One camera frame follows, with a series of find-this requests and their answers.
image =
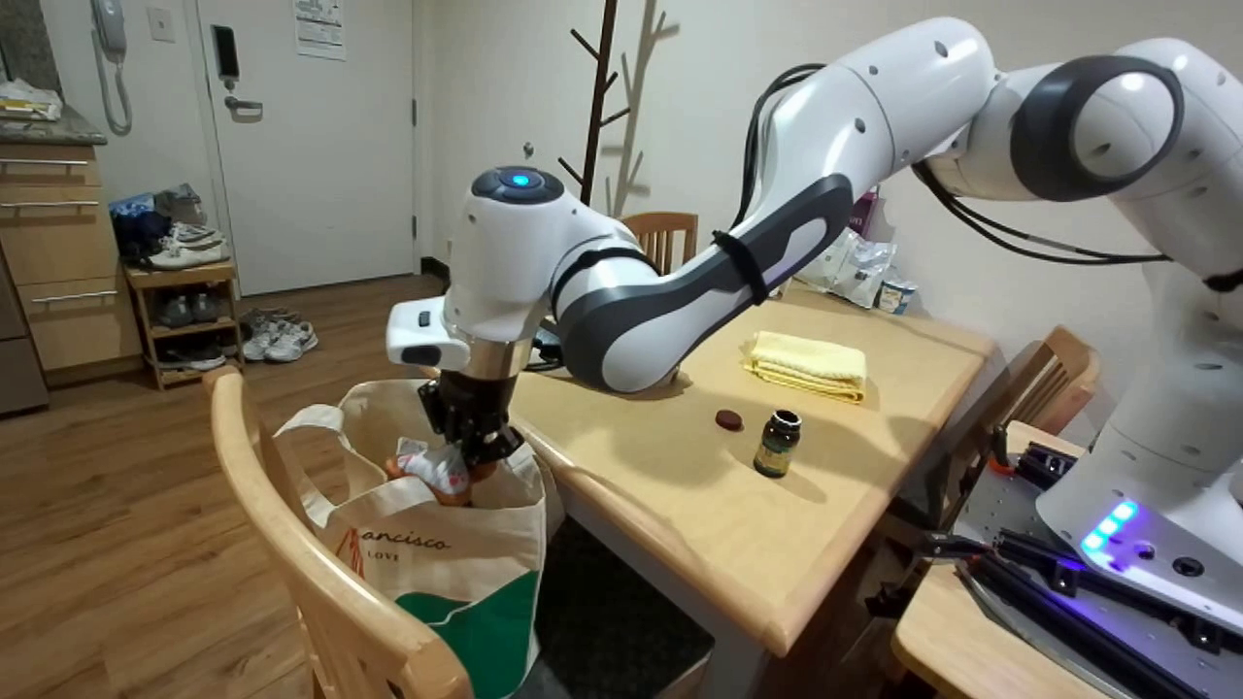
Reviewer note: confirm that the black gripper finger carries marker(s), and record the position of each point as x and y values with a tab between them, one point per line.
455	448
499	452

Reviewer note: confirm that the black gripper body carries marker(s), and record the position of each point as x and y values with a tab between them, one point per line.
471	410

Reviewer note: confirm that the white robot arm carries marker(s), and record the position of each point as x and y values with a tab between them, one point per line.
1151	128

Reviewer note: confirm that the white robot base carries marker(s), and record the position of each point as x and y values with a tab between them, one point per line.
1155	498

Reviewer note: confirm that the white canvas tote bag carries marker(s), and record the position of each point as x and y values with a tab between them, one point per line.
462	566

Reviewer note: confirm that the clear plastic bag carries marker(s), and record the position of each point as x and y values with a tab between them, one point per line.
859	273

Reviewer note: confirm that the white sneakers on floor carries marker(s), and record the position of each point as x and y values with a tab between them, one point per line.
276	338

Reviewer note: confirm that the near wooden chair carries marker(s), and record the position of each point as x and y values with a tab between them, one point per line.
360	647

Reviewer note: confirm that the wooden chair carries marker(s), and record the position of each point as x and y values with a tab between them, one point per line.
360	647
667	233
1046	387

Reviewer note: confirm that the small brown lid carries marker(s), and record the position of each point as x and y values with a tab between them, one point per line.
729	419

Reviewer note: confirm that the far right wooden chair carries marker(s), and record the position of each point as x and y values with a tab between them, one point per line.
667	233

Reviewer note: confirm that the wooden dining table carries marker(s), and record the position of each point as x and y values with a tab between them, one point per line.
683	502

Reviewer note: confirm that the dark green bottle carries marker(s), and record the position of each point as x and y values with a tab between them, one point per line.
778	439

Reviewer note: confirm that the wooden shoe rack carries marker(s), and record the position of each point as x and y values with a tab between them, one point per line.
188	318

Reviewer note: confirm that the coat rack tree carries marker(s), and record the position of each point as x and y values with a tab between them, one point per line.
613	161

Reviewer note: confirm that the white door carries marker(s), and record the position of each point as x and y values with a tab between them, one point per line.
317	158

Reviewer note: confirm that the yellow folded cloth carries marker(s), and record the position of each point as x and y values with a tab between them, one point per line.
807	362

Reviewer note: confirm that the shoes on rack top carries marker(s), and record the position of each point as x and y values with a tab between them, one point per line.
166	229

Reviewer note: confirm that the paper notice on door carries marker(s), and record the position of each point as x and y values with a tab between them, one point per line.
321	27

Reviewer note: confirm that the wooden cabinet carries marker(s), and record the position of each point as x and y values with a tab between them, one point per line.
69	313

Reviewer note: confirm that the right side wooden chair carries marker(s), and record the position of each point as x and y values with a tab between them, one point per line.
1046	387

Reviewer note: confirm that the wall phone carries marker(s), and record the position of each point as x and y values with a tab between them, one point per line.
112	44

